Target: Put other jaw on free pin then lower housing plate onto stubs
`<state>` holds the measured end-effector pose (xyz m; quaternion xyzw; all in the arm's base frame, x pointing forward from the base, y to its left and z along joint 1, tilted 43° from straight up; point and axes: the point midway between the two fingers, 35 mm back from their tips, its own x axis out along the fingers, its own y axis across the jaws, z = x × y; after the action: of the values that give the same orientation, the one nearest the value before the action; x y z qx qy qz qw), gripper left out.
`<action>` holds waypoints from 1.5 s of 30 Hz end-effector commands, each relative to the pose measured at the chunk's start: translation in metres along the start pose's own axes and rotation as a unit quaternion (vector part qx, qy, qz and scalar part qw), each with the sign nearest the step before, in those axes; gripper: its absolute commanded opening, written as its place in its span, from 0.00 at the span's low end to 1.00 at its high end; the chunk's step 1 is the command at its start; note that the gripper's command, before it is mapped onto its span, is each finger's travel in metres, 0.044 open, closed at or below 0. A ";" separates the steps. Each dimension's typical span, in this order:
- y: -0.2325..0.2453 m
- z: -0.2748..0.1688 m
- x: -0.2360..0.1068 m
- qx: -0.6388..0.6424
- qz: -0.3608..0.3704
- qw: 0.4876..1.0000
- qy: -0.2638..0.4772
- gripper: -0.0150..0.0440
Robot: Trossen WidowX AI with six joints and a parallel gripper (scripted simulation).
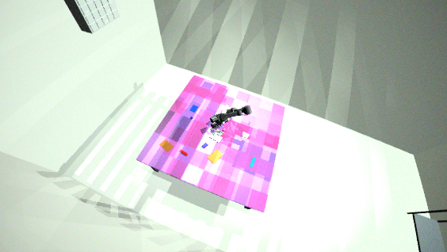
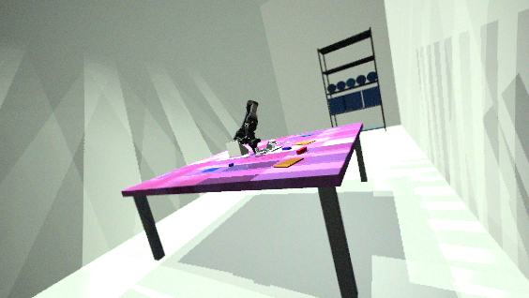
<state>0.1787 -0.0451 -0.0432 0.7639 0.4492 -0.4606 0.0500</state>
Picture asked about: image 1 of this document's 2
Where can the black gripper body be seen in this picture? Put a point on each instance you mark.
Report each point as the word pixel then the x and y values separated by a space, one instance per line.
pixel 217 123

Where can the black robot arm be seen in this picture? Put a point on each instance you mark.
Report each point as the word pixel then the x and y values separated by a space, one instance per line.
pixel 230 113

